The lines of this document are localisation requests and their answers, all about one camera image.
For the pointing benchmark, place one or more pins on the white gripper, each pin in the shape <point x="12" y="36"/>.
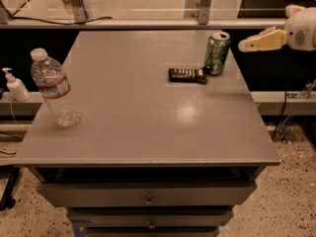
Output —
<point x="298" y="30"/>

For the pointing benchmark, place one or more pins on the green soda can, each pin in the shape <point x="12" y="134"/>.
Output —
<point x="216" y="53"/>

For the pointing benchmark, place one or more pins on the chocolate rxbar dark wrapper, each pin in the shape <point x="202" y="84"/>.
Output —
<point x="187" y="75"/>

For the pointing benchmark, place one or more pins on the top grey drawer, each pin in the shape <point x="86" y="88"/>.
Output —
<point x="146" y="194"/>

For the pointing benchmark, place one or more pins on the grey drawer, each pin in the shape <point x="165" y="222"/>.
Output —
<point x="146" y="194"/>
<point x="158" y="217"/>
<point x="157" y="232"/>

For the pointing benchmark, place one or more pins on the clear plastic water bottle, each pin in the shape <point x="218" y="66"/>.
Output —
<point x="53" y="84"/>

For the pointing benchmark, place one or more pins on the white pump dispenser bottle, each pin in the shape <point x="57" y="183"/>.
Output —
<point x="16" y="86"/>

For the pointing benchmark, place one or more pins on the middle grey drawer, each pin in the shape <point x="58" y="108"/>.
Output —
<point x="158" y="217"/>

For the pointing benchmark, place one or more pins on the bottom grey drawer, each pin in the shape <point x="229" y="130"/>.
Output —
<point x="157" y="232"/>

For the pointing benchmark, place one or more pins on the black stand on floor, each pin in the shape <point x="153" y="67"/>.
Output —
<point x="11" y="173"/>

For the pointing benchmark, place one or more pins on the left metal frame post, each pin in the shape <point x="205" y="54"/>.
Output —
<point x="78" y="8"/>

